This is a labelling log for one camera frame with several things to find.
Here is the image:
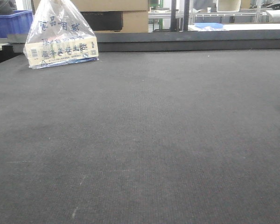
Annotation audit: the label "large brown cardboard box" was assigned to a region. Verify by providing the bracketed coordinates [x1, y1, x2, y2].
[29, 0, 148, 37]

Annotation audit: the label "white plastic bin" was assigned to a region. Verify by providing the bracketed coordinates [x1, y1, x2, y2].
[216, 0, 241, 12]

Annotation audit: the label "metal wire rack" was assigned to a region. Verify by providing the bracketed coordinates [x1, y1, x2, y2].
[148, 0, 280, 30]

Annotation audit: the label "blue plastic crate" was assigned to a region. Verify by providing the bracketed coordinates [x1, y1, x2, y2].
[0, 10, 33, 38]

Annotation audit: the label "clear plastic bag with box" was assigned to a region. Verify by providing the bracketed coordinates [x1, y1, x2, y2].
[23, 0, 98, 69]

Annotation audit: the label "blue flat tray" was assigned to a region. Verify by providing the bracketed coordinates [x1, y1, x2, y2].
[194, 22, 224, 29]

